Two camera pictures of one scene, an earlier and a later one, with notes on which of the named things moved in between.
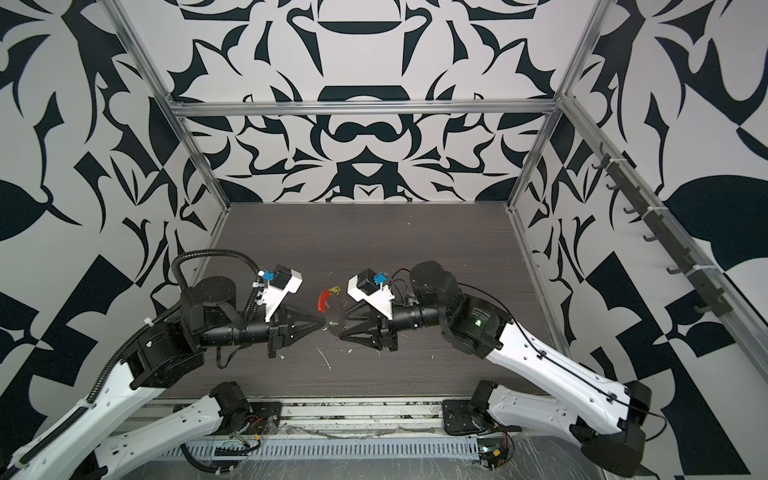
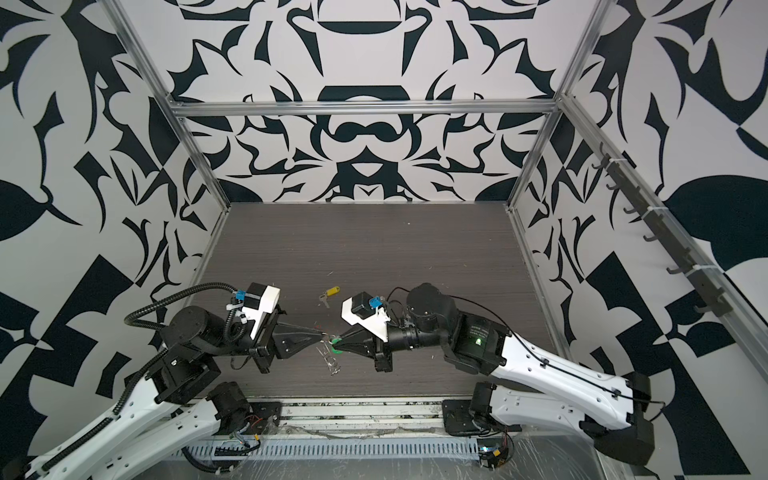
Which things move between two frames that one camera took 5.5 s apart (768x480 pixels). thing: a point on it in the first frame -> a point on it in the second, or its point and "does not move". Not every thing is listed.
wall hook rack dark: [710, 298] does not move
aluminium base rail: [334, 417] does not move
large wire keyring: [326, 327] -> [330, 360]
